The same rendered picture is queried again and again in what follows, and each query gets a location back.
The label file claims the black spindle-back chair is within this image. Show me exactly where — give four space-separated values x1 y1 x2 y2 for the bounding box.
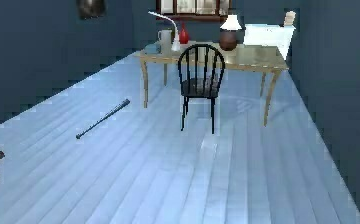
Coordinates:
177 43 227 135

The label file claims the grey mug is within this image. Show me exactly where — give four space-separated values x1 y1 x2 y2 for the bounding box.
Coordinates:
157 29 173 56

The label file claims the dark baseball bat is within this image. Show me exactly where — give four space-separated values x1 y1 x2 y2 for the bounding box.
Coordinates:
75 98 131 140

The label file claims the red vase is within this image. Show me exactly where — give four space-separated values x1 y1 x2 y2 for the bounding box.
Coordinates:
178 21 190 45

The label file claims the white bent desk lamp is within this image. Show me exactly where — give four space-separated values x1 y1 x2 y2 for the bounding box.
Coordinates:
147 10 182 53

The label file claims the brown lamp with white shade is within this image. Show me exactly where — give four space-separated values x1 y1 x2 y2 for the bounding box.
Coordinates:
219 14 243 52

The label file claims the light wooden table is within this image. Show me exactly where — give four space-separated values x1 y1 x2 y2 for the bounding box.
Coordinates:
138 41 290 128

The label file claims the brown-framed window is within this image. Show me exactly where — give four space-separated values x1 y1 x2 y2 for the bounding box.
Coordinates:
155 0 234 23

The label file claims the white bed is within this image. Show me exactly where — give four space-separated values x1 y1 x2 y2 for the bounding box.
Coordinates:
243 23 296 62

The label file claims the dark framed wall picture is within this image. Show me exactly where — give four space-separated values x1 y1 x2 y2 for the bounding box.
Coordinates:
76 0 107 20

